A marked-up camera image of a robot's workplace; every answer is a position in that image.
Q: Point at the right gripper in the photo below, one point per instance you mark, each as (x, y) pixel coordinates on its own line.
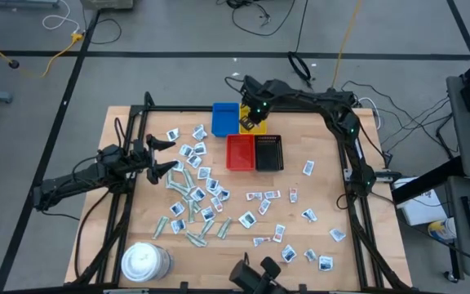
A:
(255, 98)

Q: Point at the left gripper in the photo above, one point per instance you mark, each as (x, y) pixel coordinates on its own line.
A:
(150, 159)

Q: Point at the white packet red print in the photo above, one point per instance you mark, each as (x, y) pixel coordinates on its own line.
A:
(278, 233)
(254, 196)
(264, 206)
(293, 195)
(272, 194)
(261, 241)
(217, 203)

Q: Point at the white packet grey print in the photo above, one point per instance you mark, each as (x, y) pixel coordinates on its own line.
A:
(308, 167)
(310, 255)

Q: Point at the black arm base connector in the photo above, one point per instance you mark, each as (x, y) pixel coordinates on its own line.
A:
(388, 176)

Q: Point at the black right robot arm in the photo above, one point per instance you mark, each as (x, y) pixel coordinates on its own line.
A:
(333, 106)

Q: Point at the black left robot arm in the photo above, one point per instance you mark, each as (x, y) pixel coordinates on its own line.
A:
(67, 179)

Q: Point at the yellow plastic basket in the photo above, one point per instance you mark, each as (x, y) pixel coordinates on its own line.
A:
(262, 128)

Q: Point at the blue plastic basket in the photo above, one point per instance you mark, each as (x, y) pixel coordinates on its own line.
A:
(224, 120)

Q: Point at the red plastic basket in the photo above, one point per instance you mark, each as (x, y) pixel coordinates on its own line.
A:
(240, 153)

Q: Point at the black plastic basket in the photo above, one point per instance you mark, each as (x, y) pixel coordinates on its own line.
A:
(268, 153)

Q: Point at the white-lidded wipes canister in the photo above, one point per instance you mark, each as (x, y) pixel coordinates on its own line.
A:
(143, 261)

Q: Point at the grey equipment case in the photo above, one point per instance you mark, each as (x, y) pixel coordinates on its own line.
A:
(106, 4)

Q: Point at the black floor grommet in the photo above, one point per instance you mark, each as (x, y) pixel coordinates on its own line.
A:
(14, 64)

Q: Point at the black beam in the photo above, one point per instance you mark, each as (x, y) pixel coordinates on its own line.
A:
(426, 181)

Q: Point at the white box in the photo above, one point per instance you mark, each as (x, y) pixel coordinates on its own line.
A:
(422, 210)

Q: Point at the white yellow wipes tub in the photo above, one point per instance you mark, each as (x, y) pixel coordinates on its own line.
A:
(443, 229)

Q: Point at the black aluminium table frame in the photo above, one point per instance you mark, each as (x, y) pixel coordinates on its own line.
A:
(178, 108)

